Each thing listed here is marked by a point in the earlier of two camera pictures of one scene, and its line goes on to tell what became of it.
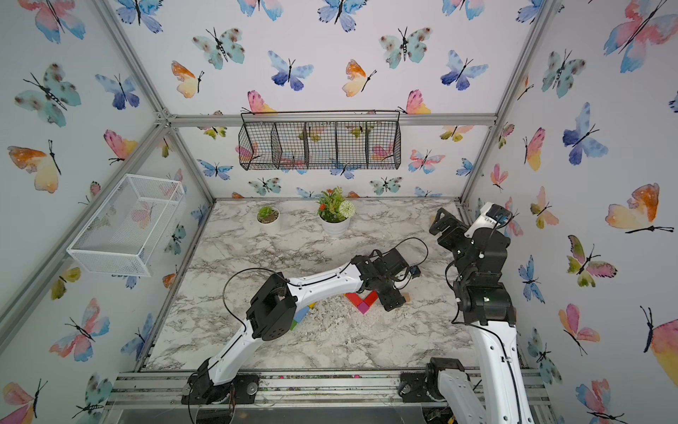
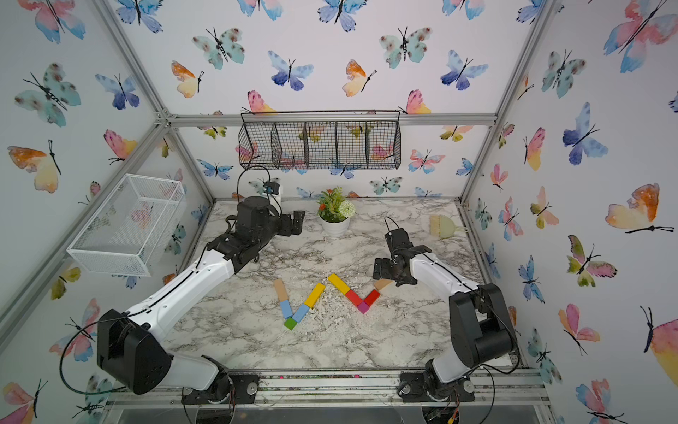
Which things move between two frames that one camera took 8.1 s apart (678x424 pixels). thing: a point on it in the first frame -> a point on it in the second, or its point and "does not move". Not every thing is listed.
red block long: x=354 y=298 does not move
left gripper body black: x=389 y=297 -> x=267 y=236
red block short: x=371 y=298 does not move
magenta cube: x=363 y=307 does not move
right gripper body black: x=464 y=255 -> x=400 y=278
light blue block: x=301 y=314 does not move
